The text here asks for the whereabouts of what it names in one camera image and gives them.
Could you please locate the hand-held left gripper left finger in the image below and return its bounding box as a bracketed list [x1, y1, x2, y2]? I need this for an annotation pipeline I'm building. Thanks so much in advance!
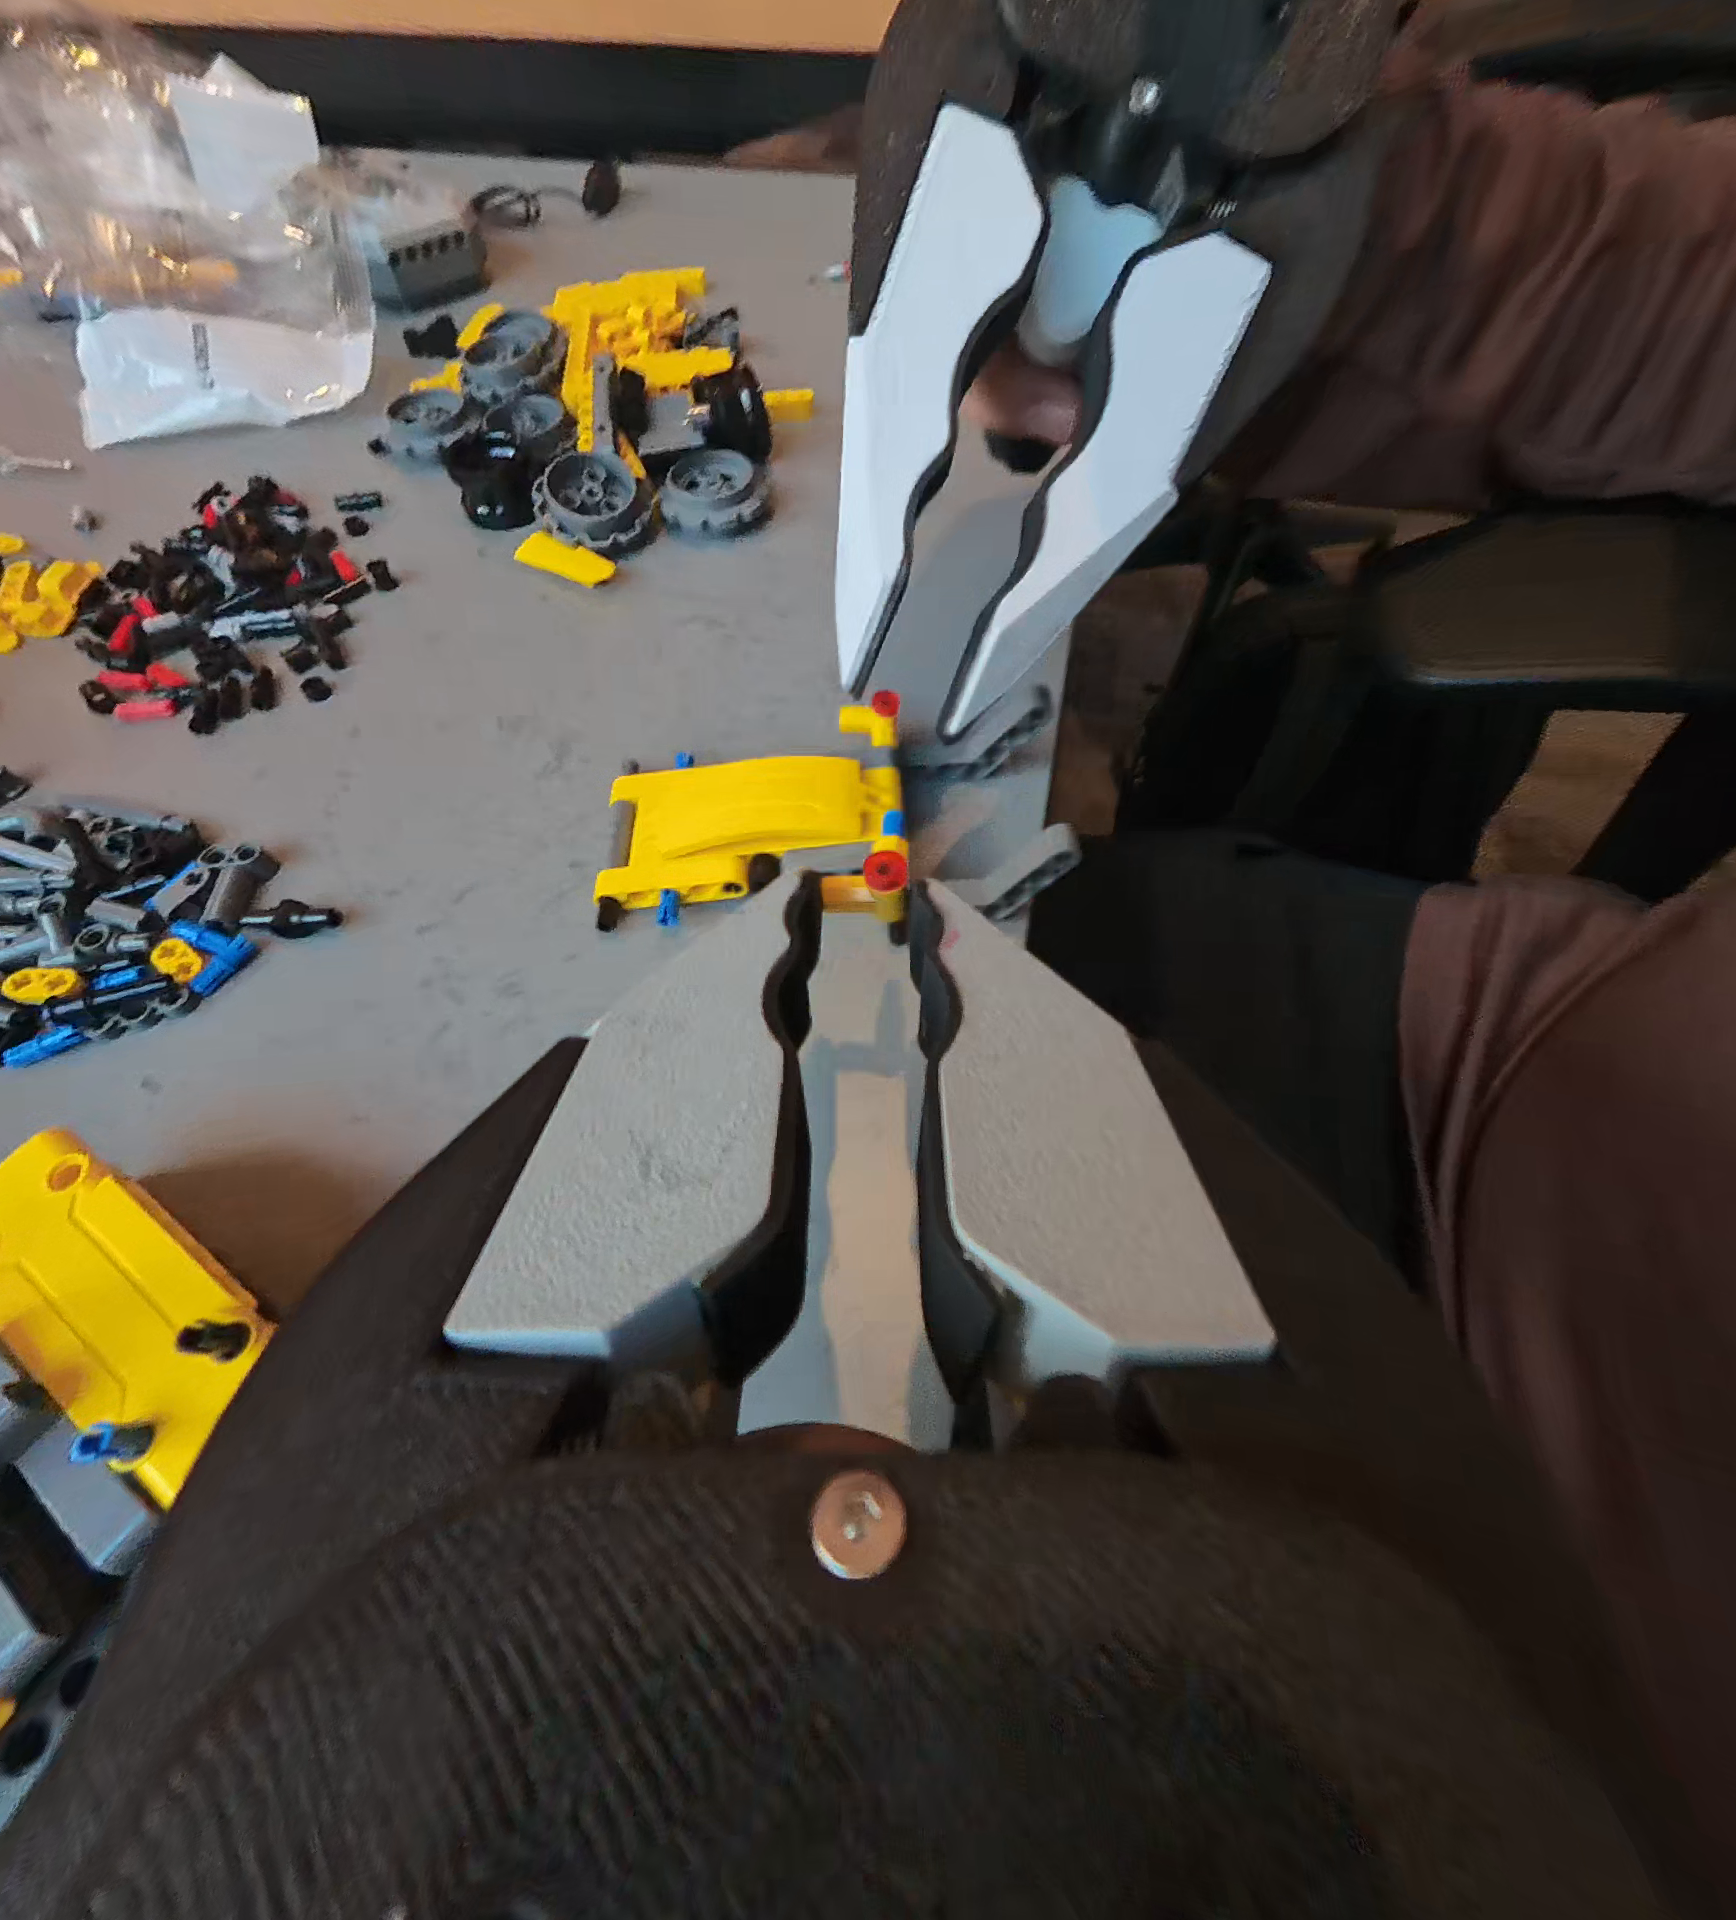
[452, 878, 827, 1382]

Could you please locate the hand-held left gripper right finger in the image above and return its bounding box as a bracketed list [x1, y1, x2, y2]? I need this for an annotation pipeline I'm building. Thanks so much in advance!
[904, 878, 1282, 1387]

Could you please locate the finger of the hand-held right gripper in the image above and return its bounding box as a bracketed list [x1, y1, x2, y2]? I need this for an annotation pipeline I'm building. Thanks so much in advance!
[831, 104, 1051, 699]
[938, 226, 1277, 745]

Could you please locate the yellow and grey brick assembly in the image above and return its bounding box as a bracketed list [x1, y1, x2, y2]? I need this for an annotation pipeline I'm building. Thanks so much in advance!
[595, 685, 1087, 929]

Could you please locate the grey desk with wooden edge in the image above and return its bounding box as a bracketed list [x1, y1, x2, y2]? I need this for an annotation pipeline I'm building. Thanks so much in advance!
[0, 150, 1098, 1682]

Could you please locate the person's right hand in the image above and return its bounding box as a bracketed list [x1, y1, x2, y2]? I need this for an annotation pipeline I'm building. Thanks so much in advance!
[967, 337, 1098, 476]

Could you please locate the small grey wheel hub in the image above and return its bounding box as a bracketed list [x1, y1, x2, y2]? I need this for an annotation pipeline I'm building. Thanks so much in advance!
[659, 449, 774, 542]

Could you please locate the yellow grey brick chassis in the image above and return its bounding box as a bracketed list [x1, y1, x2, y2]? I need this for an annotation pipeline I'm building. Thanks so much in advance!
[377, 263, 821, 587]

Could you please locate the black office chair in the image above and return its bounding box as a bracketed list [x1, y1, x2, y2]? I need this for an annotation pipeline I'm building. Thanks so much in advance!
[1111, 497, 1736, 901]

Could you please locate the grey battery box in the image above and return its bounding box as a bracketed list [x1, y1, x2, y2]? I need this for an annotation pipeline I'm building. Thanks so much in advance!
[313, 150, 495, 308]

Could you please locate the black and yellow brick block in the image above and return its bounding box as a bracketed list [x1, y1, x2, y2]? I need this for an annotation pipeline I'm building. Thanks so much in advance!
[0, 1125, 283, 1861]

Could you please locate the pile of blue grey connectors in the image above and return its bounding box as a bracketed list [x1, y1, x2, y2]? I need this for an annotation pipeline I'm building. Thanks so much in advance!
[0, 767, 346, 1077]

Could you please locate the pile of black red pins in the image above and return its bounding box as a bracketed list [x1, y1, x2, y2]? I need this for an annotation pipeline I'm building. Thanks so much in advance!
[74, 474, 391, 737]

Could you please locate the large crumpled plastic bag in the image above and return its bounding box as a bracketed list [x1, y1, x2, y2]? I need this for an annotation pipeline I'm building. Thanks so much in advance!
[0, 15, 377, 449]

